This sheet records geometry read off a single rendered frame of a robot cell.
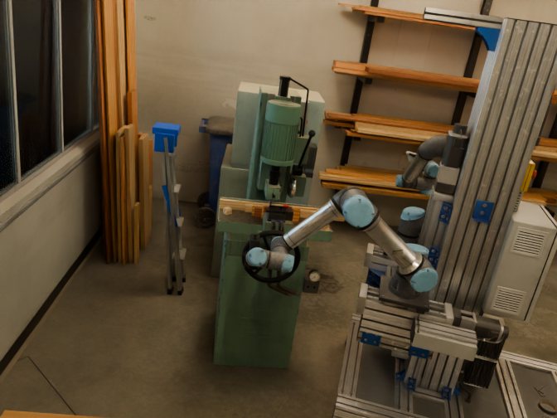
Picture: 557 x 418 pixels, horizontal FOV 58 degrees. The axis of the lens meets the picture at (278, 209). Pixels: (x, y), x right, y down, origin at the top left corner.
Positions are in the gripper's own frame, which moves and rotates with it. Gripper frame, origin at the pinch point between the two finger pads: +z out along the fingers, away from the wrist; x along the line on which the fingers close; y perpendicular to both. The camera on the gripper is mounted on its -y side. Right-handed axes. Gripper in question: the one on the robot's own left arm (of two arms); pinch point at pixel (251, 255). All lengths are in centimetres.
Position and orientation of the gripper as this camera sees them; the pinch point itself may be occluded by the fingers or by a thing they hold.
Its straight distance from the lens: 241.0
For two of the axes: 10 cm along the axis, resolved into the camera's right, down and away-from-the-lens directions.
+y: -0.7, 9.9, -1.4
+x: 9.9, 0.9, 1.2
